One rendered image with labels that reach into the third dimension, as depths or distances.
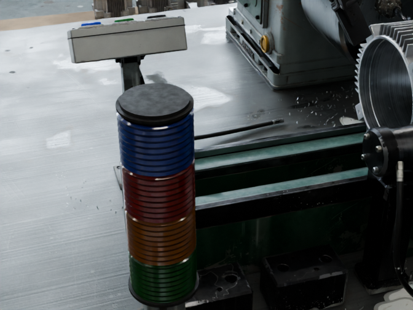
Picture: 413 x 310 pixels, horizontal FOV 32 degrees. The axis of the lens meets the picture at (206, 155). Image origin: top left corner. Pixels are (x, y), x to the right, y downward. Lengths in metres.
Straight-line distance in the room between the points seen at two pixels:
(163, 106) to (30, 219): 0.63
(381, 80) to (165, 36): 0.33
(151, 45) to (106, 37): 0.07
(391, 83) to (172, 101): 0.61
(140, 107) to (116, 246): 0.55
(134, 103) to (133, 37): 0.53
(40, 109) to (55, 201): 0.32
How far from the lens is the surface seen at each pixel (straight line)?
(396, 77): 1.11
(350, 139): 1.09
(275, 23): 1.44
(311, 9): 1.30
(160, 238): 0.59
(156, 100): 0.55
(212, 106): 1.41
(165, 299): 0.63
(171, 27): 1.08
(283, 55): 1.44
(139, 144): 0.54
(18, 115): 1.43
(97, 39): 1.06
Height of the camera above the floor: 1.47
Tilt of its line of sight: 32 degrees down
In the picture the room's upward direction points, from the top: straight up
